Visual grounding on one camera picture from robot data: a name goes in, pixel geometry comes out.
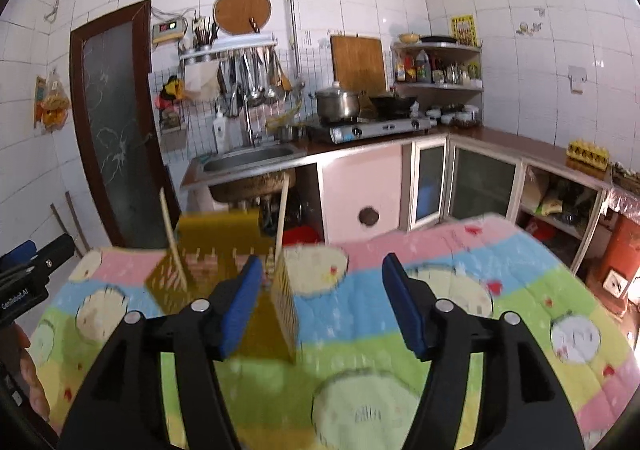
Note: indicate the yellow bowl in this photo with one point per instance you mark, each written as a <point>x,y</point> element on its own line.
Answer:
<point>409,38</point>

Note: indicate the black wok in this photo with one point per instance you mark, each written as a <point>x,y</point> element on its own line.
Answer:
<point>392,104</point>

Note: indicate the red coal stove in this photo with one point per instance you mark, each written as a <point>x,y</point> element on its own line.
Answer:
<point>617,260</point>

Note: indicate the yellow plastic utensil holder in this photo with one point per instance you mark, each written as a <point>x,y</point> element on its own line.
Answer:
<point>272,330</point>

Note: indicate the yellow wall calendar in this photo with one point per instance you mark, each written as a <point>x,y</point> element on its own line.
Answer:
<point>463,28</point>

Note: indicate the dark sauce bottles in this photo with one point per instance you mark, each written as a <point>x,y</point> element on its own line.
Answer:
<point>404,69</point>

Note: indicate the corner wall shelf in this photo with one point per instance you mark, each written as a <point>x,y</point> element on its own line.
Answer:
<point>440,86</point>

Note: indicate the rectangular wooden cutting board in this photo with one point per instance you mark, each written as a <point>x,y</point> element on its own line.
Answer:
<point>359,64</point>

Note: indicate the hanging orange snack bag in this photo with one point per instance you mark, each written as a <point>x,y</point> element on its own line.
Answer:
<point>52,104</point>

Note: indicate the red plastic basin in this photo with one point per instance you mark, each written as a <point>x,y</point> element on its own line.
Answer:
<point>302,236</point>

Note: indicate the digital display wall box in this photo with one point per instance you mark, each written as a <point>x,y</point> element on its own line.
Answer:
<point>169,31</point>

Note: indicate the steel gas stove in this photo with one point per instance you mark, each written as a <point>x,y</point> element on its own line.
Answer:
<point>370,129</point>

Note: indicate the small steel cup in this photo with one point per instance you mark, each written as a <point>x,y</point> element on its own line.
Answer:
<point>289,133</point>

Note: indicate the person's left hand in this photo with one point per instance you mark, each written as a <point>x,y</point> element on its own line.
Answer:
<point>30,370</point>

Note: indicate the cluster of small bowls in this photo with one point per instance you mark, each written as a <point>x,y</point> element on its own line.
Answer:
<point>452,115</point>

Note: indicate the chopstick cup on rack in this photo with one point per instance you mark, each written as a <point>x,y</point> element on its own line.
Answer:
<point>204,37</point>

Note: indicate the clear cooking oil bottle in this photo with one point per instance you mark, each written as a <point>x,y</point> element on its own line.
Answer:
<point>423,69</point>

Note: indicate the thin wooden sticks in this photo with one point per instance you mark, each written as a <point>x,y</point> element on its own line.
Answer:
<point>75,225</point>

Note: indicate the white soap bottle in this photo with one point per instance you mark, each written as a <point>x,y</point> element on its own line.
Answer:
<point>219,132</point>

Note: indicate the brown frosted glass door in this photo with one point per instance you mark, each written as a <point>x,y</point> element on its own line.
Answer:
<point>117,129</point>

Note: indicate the kitchen counter cabinet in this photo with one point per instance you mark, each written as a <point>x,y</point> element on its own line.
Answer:
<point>365,180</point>

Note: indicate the steel pot with lid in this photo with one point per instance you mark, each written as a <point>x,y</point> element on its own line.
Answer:
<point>337,103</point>

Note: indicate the yellow and red hanging bags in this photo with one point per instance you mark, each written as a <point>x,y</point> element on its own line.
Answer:
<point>171,89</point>

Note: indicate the row of hanging steel ladles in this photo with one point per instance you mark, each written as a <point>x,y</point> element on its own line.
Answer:
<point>255,79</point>

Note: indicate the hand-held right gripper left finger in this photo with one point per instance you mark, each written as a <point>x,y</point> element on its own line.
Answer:
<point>242,310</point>

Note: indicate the white wall utensil rack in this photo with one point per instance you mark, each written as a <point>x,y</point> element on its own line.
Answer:
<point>227,48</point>

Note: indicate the wall sticker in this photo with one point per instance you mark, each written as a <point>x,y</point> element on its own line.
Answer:
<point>530,24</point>

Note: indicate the side table with lace cloth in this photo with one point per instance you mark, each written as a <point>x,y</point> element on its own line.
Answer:
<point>627,192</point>

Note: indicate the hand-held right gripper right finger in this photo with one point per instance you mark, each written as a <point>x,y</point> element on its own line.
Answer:
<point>407,315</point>

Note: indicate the steel kitchen sink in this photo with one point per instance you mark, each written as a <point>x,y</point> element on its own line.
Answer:
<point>250,157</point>

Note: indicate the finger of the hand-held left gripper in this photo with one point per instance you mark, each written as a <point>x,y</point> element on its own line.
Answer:
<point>20,252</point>
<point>55,252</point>

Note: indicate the yellow egg carton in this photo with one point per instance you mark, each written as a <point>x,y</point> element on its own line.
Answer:
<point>589,154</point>

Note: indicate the vertical wall pipe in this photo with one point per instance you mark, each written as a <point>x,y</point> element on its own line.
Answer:
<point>291,4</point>

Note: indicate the black flat pan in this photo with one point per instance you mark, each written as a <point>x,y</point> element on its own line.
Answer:
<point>439,39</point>

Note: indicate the wooden chopstick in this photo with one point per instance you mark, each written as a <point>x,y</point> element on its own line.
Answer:
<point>172,240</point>
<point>281,220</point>

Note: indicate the round wooden cutting board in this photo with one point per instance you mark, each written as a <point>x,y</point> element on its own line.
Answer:
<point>240,9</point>

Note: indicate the white hanging cloth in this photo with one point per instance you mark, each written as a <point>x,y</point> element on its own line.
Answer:
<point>201,82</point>

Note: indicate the steel faucet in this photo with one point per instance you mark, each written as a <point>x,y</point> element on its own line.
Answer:
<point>248,127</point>

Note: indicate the printed cartoon blanket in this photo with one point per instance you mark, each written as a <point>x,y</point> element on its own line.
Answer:
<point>350,330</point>

